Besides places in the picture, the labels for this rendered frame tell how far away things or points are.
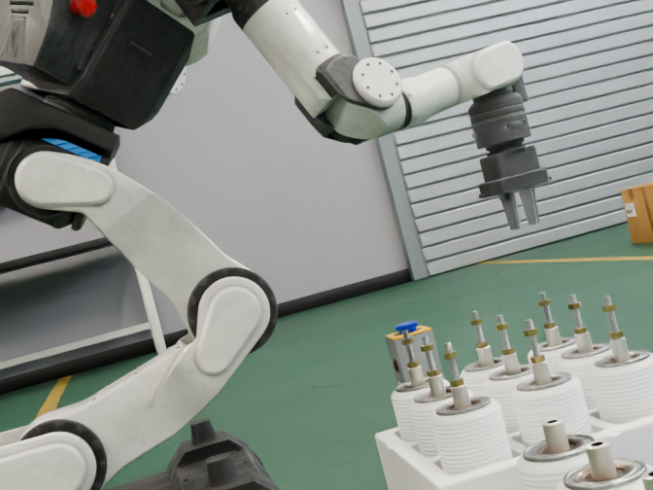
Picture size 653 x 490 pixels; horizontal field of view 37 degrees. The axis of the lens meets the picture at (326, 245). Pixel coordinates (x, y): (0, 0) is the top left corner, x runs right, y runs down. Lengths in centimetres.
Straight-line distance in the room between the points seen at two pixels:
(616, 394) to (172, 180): 522
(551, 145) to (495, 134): 538
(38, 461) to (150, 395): 19
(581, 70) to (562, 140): 52
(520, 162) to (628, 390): 42
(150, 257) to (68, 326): 485
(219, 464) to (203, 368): 16
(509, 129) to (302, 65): 36
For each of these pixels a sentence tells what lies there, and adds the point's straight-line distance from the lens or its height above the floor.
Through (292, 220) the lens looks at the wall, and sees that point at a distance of 647.
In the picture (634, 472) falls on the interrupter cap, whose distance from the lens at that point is 94.
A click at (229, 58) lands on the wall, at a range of 656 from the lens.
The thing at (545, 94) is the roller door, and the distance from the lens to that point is 700.
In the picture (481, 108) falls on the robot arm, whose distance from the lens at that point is 158.
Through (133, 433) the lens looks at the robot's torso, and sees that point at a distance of 157.
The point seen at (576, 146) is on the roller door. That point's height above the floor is 61.
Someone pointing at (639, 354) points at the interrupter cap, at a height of 25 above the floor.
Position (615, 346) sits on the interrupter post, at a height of 27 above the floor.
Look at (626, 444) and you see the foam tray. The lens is 136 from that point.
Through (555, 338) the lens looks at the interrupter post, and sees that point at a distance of 163.
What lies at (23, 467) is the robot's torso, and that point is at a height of 30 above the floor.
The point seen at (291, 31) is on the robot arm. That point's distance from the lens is 142.
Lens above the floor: 54
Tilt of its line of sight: 1 degrees down
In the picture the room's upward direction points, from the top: 14 degrees counter-clockwise
